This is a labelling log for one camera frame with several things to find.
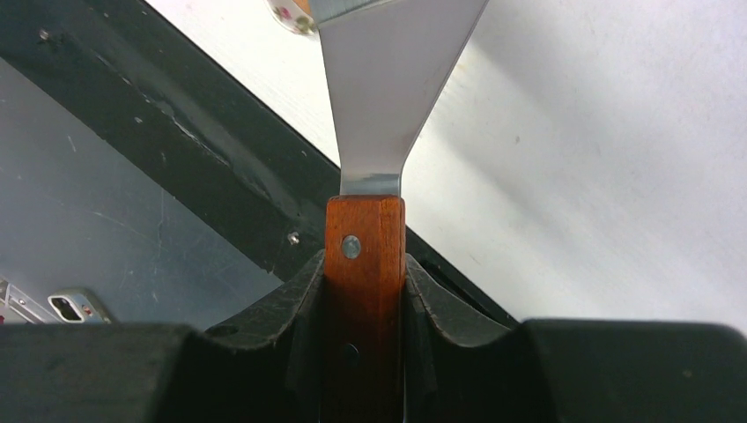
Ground floral pattern tray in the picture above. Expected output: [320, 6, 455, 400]
[266, 0, 317, 36]

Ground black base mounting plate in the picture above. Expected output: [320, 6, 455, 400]
[1, 1, 339, 330]

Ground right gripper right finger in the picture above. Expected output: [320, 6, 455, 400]
[403, 257, 746, 422]

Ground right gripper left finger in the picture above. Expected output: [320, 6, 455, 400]
[1, 254, 323, 422]

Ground metal spatula wooden handle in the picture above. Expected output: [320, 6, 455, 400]
[310, 0, 486, 422]

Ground grey device under table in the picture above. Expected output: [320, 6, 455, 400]
[48, 288, 115, 324]

